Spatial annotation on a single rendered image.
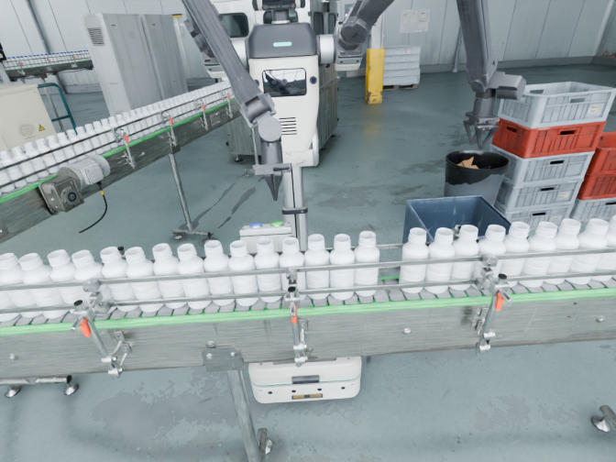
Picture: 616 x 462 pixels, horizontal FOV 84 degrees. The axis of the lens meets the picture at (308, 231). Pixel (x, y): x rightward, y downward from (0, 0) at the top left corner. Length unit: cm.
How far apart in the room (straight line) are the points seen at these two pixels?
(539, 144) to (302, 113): 217
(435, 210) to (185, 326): 108
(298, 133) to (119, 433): 159
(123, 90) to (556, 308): 632
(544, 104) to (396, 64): 746
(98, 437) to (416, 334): 159
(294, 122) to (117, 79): 551
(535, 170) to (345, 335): 249
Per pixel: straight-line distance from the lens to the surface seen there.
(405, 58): 1023
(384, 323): 91
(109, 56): 661
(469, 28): 104
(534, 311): 105
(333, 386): 175
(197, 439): 189
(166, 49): 755
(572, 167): 337
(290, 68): 123
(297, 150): 129
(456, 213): 158
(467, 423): 193
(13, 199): 205
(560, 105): 307
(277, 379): 169
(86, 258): 92
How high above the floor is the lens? 158
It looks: 31 degrees down
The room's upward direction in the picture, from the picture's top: 3 degrees counter-clockwise
